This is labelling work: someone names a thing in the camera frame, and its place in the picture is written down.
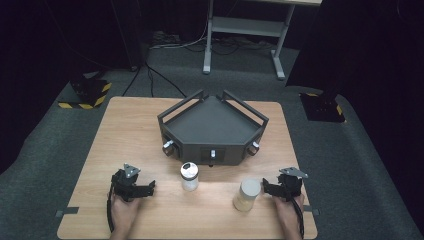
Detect glass jar with white powder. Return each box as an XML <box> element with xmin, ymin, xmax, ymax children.
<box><xmin>180</xmin><ymin>161</ymin><xmax>200</xmax><ymax>193</ymax></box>

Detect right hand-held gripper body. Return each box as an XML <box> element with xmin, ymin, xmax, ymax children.
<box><xmin>277</xmin><ymin>166</ymin><xmax>309</xmax><ymax>203</ymax></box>

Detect black floor cables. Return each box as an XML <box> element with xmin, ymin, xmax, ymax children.
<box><xmin>121</xmin><ymin>62</ymin><xmax>188</xmax><ymax>99</ymax></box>

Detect yellow-black striped stand base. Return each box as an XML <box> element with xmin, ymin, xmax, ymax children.
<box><xmin>299</xmin><ymin>92</ymin><xmax>347</xmax><ymax>124</ymax></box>
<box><xmin>57</xmin><ymin>73</ymin><xmax>113</xmax><ymax>111</ymax></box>

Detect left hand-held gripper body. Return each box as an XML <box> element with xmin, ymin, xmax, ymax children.
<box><xmin>111</xmin><ymin>163</ymin><xmax>141</xmax><ymax>203</ymax></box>

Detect black curtain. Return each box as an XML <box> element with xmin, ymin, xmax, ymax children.
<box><xmin>0</xmin><ymin>0</ymin><xmax>146</xmax><ymax>175</ymax></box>
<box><xmin>285</xmin><ymin>0</ymin><xmax>424</xmax><ymax>231</ymax></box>

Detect black corner shelf rack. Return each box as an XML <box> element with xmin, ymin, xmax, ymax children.
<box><xmin>157</xmin><ymin>88</ymin><xmax>270</xmax><ymax>167</ymax></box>

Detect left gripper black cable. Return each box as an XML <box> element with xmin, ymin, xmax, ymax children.
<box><xmin>106</xmin><ymin>185</ymin><xmax>116</xmax><ymax>233</ymax></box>

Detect cable bundle under desk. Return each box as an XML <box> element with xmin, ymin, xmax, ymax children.
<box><xmin>148</xmin><ymin>20</ymin><xmax>278</xmax><ymax>57</ymax></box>

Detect grey metal desk frame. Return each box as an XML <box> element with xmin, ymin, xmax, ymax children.
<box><xmin>202</xmin><ymin>0</ymin><xmax>324</xmax><ymax>81</ymax></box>

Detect black tape strip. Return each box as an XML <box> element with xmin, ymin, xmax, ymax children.
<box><xmin>55</xmin><ymin>206</ymin><xmax>80</xmax><ymax>218</ymax></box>
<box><xmin>302</xmin><ymin>204</ymin><xmax>321</xmax><ymax>216</ymax></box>

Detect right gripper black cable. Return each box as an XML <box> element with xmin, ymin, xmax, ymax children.
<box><xmin>289</xmin><ymin>196</ymin><xmax>306</xmax><ymax>240</ymax></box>

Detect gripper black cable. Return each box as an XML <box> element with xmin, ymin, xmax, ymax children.
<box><xmin>289</xmin><ymin>196</ymin><xmax>306</xmax><ymax>240</ymax></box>
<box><xmin>106</xmin><ymin>185</ymin><xmax>116</xmax><ymax>233</ymax></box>

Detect jar with beige contents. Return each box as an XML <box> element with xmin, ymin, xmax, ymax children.
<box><xmin>232</xmin><ymin>178</ymin><xmax>262</xmax><ymax>213</ymax></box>

